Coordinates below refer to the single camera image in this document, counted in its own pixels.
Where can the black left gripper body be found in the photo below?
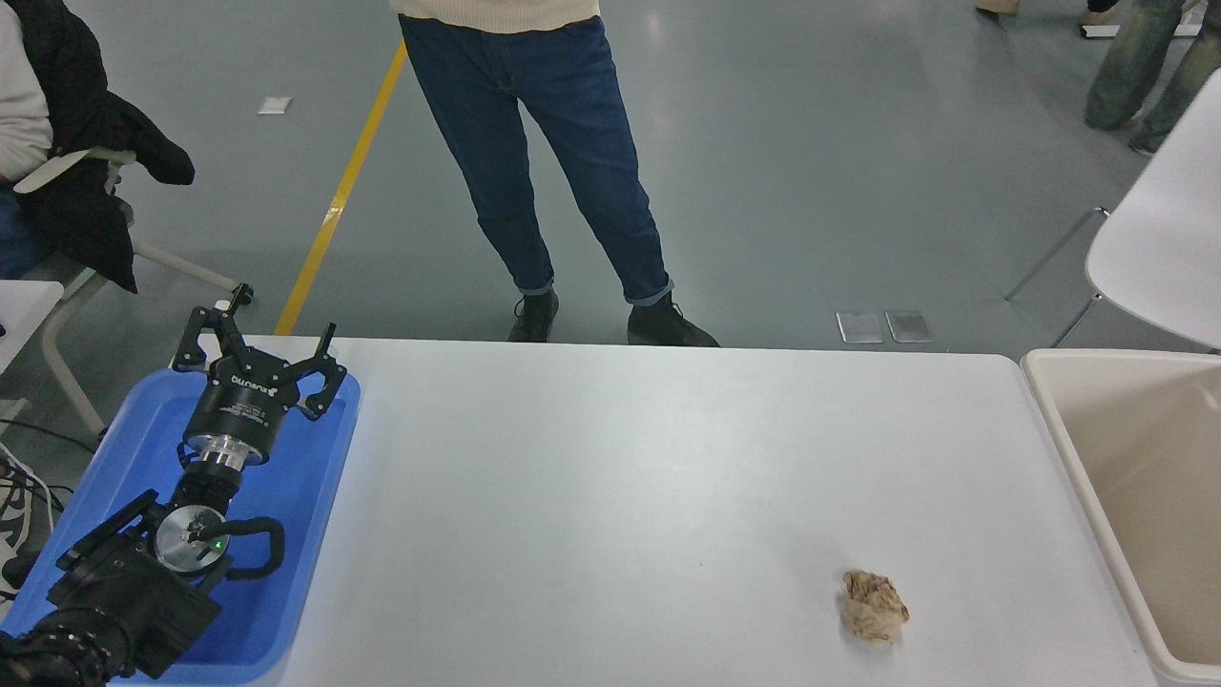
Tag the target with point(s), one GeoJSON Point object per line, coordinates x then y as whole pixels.
{"type": "Point", "coordinates": [238, 405]}

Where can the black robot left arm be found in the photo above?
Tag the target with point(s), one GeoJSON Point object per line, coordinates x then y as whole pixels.
{"type": "Point", "coordinates": [114, 592]}

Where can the silver floor plate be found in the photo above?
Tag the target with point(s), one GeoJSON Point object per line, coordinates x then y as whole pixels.
{"type": "Point", "coordinates": [910, 326]}
{"type": "Point", "coordinates": [860, 327]}

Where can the blue plastic tray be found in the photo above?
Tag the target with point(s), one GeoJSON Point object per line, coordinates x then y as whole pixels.
{"type": "Point", "coordinates": [305, 496]}

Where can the small white side table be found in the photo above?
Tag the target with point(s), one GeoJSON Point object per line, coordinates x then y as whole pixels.
{"type": "Point", "coordinates": [24, 310]}

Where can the white chair with armrest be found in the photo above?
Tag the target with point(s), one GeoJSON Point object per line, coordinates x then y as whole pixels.
{"type": "Point", "coordinates": [57, 164]}

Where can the black jacket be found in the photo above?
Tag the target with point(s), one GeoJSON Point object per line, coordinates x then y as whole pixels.
{"type": "Point", "coordinates": [81, 124]}

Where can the seated person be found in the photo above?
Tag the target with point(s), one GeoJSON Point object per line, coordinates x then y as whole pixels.
{"type": "Point", "coordinates": [19, 105]}

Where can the standing person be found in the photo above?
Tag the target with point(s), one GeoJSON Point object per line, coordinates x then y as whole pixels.
{"type": "Point", "coordinates": [534, 124]}

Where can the crumpled tan paper ball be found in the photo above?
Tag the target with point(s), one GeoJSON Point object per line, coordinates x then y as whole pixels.
{"type": "Point", "coordinates": [872, 607]}

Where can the person in dark trousers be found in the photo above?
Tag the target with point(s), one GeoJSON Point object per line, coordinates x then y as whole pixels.
{"type": "Point", "coordinates": [997, 5]}

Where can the large pale bin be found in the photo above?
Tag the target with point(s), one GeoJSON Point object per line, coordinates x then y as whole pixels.
{"type": "Point", "coordinates": [1164, 496]}

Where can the white round-seat chair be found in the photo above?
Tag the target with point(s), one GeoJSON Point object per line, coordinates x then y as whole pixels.
{"type": "Point", "coordinates": [1164, 248]}

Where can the person in faded jeans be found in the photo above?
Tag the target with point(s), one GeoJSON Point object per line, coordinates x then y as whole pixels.
{"type": "Point", "coordinates": [1130, 67]}

